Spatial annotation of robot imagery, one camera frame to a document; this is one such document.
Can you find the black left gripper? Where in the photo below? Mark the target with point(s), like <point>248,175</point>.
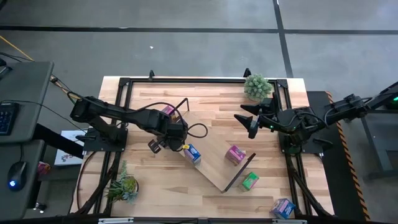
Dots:
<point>174,133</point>

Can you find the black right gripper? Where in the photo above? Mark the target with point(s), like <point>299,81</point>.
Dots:
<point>269,119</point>

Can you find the pink Raisin Bran cereal box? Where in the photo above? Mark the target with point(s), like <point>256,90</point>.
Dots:
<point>235,155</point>
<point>168,110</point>

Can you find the blue Frosted Flakes cereal box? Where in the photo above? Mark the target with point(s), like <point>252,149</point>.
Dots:
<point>193,154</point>
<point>283,208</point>

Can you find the green Apple Jacks cereal box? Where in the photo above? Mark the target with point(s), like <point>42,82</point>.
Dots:
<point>250,180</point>

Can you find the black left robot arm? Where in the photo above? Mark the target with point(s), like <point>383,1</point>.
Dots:
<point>102,109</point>

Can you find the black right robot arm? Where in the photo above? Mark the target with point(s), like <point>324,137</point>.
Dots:
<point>298,119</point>

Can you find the wooden shelf with black legs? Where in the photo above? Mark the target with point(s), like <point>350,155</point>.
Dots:
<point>214,146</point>

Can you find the round pale green potted plant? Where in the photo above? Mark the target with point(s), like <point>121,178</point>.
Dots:
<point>257,87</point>

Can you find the spiky green succulent plant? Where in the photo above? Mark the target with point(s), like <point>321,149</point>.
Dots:
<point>126,186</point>

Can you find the black table edge bar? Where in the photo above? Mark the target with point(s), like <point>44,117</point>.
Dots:
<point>161,221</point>

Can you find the white printed box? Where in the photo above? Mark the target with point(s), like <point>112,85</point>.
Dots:
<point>66,155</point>

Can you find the black mat with hazard stripe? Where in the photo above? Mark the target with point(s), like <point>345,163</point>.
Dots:
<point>342,186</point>

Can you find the black diagonal support beam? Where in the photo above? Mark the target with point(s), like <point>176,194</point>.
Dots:
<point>56,140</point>

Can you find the black metal stand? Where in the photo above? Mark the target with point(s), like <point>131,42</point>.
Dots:
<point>371,130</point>

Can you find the small pink packet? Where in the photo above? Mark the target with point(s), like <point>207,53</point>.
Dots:
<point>43,168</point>

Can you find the silver black caster wheel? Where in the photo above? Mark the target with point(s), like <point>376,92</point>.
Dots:
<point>40,207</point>

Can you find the grey desk surface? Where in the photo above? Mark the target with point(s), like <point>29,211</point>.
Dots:
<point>28,87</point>
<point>9,208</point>

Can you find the black computer mouse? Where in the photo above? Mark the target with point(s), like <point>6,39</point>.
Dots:
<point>17,174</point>

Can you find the black backlit keyboard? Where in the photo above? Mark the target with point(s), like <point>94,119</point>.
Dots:
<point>7,118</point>

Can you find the dark device on desk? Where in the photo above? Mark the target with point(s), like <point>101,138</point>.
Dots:
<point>3,71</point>

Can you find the black aluminium table frame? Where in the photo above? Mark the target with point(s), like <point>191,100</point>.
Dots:
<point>186,80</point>

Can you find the silver metal bracket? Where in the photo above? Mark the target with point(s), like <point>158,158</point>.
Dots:
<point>289,221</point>
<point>115,220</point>

